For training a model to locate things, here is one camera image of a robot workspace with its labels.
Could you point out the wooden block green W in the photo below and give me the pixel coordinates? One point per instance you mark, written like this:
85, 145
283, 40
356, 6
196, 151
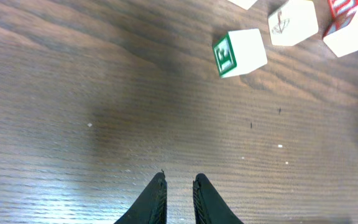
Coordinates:
239, 52

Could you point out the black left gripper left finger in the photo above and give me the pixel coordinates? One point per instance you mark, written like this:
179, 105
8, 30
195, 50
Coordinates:
151, 205

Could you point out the plain white wooden block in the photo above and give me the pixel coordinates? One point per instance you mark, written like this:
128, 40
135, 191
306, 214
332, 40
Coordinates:
341, 36

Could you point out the wooden block with face picture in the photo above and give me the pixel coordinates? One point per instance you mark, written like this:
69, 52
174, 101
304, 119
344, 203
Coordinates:
245, 4

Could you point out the yellow top wooden block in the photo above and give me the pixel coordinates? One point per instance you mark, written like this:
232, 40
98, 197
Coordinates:
292, 23

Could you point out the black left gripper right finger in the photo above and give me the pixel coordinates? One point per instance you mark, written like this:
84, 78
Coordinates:
210, 208

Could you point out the wooden block red side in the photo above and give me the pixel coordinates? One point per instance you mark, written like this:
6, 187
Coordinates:
338, 7

